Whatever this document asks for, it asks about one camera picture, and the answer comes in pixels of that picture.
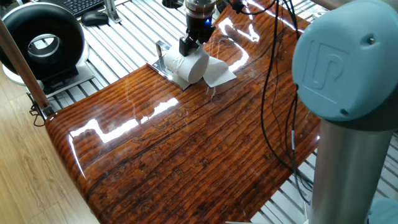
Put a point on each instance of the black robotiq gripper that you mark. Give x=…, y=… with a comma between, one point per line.
x=200, y=29

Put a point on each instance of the white toilet paper roll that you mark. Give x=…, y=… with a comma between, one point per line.
x=189, y=67

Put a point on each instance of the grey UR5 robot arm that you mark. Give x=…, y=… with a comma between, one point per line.
x=348, y=62

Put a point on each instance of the chrome toilet paper holder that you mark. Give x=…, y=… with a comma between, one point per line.
x=160, y=67

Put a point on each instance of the black round disc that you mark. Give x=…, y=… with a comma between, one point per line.
x=171, y=3

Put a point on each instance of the black computer mouse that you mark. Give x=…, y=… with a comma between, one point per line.
x=94, y=18

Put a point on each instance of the glossy wood pattern mat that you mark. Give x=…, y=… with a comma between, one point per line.
x=186, y=149

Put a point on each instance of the black computer keyboard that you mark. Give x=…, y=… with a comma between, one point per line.
x=82, y=6

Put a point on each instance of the brown wooden pole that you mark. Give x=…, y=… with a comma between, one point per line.
x=25, y=71

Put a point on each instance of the aluminium upright bracket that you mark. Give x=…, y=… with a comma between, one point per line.
x=111, y=11

